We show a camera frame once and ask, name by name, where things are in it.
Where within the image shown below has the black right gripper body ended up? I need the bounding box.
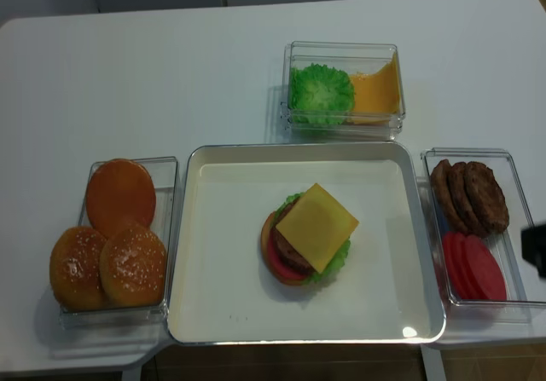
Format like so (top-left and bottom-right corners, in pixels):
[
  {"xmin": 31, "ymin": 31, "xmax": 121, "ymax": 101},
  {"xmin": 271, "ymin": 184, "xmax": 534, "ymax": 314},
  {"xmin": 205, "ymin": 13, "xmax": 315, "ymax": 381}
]
[{"xmin": 520, "ymin": 223, "xmax": 546, "ymax": 277}]

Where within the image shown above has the clear lettuce cheese container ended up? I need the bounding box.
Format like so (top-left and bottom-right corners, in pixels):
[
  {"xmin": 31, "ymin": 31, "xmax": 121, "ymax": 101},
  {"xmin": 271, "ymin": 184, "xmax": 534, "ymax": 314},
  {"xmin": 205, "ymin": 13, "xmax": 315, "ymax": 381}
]
[{"xmin": 280, "ymin": 41, "xmax": 406, "ymax": 141}]

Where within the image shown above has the right red tomato slice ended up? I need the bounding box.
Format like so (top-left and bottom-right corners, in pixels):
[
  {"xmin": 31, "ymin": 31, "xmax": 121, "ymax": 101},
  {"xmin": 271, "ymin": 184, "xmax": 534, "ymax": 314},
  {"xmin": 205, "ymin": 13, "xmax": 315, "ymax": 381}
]
[{"xmin": 462, "ymin": 235, "xmax": 507, "ymax": 302}]

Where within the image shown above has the red tomato slice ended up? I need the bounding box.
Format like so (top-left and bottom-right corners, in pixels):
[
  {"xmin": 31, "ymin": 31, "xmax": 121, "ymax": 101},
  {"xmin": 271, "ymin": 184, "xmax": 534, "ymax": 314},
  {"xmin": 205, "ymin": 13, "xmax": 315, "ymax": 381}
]
[
  {"xmin": 442, "ymin": 232, "xmax": 468, "ymax": 299},
  {"xmin": 451, "ymin": 233, "xmax": 482, "ymax": 300},
  {"xmin": 462, "ymin": 235, "xmax": 507, "ymax": 302}
]

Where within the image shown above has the middle brown patty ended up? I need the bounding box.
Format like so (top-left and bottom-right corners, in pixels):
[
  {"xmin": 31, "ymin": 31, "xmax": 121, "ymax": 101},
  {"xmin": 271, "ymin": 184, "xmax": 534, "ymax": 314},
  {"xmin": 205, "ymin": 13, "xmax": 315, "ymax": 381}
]
[{"xmin": 447, "ymin": 162, "xmax": 489, "ymax": 238}]

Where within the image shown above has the clear patty tomato container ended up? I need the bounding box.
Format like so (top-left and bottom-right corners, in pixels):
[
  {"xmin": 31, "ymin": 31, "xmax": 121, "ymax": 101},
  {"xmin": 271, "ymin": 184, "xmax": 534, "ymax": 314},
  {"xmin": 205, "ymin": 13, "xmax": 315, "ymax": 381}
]
[{"xmin": 418, "ymin": 148, "xmax": 545, "ymax": 326}]

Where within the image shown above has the right brown patty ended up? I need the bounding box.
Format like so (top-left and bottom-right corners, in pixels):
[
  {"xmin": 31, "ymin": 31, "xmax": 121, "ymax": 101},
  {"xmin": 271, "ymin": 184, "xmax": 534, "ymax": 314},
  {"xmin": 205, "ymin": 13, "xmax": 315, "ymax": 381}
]
[{"xmin": 463, "ymin": 161, "xmax": 509, "ymax": 234}]

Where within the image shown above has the left red tomato slice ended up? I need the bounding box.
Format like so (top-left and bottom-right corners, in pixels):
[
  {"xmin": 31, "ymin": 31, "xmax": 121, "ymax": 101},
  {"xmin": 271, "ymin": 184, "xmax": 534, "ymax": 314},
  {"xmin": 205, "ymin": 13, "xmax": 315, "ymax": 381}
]
[{"xmin": 442, "ymin": 232, "xmax": 468, "ymax": 299}]

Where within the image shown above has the middle red tomato slice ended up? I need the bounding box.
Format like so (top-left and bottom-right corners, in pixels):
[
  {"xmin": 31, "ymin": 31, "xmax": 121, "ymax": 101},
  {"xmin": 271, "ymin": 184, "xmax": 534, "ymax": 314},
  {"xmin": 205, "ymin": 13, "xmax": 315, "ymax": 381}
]
[{"xmin": 451, "ymin": 233, "xmax": 482, "ymax": 300}]

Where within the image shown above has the left brown patty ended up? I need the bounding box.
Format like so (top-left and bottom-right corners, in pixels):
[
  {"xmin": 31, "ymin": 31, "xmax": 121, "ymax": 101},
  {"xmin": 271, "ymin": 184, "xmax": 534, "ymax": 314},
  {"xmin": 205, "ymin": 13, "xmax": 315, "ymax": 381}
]
[{"xmin": 431, "ymin": 159, "xmax": 469, "ymax": 234}]

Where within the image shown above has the white rectangular metal tray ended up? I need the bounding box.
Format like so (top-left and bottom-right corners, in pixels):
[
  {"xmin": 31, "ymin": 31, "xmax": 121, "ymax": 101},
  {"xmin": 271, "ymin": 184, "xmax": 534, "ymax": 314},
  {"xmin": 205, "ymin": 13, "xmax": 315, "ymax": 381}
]
[{"xmin": 167, "ymin": 142, "xmax": 446, "ymax": 344}]

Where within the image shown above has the burger lettuce leaf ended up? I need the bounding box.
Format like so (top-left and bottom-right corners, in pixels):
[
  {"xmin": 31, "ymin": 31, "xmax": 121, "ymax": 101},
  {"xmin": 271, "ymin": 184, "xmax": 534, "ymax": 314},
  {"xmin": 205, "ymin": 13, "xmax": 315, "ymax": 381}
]
[{"xmin": 274, "ymin": 193, "xmax": 351, "ymax": 285}]

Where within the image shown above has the burger brown patty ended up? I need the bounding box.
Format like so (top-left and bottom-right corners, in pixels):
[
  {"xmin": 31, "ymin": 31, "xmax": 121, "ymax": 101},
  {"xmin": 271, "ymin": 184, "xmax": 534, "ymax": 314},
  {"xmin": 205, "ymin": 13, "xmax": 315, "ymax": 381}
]
[{"xmin": 271, "ymin": 197, "xmax": 314, "ymax": 275}]

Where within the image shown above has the burger tomato slice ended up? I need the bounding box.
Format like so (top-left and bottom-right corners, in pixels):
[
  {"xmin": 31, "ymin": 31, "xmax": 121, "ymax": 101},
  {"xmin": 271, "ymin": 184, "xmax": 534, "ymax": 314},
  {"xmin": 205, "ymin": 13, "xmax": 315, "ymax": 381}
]
[{"xmin": 266, "ymin": 234, "xmax": 309, "ymax": 286}]

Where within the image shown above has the green lettuce in container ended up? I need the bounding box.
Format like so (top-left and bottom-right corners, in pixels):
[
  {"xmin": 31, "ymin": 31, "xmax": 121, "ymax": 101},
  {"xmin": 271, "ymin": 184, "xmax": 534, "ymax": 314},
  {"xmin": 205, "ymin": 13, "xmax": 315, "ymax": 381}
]
[{"xmin": 289, "ymin": 63, "xmax": 355, "ymax": 126}]

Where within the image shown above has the burger bun bottom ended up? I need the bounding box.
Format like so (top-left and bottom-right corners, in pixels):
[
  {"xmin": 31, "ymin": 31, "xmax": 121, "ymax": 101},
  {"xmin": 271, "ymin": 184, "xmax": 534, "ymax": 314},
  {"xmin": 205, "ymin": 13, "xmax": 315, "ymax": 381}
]
[{"xmin": 260, "ymin": 212, "xmax": 316, "ymax": 286}]

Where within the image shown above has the clear bun container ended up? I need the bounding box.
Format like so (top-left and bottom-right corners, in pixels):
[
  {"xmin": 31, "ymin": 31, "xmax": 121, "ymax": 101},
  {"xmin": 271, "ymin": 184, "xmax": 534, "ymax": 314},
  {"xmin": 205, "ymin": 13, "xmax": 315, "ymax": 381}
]
[{"xmin": 59, "ymin": 157, "xmax": 181, "ymax": 329}]

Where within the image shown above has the right sesame bun top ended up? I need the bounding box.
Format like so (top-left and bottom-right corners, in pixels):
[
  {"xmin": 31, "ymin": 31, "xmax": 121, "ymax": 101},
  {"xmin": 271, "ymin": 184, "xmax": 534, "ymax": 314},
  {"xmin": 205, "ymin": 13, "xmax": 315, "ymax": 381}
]
[{"xmin": 99, "ymin": 225, "xmax": 166, "ymax": 308}]

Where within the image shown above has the sesame bun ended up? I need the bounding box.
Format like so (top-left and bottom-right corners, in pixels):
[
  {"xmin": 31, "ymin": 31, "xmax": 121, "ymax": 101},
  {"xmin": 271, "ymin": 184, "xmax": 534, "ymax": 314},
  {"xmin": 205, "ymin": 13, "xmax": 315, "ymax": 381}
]
[
  {"xmin": 49, "ymin": 226, "xmax": 107, "ymax": 311},
  {"xmin": 99, "ymin": 225, "xmax": 166, "ymax": 308}
]

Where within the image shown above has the plain orange bun bottom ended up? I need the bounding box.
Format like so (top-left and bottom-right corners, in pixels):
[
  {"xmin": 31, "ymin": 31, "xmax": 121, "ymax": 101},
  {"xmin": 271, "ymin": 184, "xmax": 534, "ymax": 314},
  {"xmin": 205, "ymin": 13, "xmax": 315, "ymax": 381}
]
[{"xmin": 85, "ymin": 159, "xmax": 156, "ymax": 238}]

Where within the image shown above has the left sesame bun top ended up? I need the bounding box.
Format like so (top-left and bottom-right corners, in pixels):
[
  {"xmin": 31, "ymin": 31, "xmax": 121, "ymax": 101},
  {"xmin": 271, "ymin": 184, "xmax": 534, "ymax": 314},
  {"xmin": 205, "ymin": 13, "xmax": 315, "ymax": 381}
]
[{"xmin": 49, "ymin": 226, "xmax": 107, "ymax": 311}]

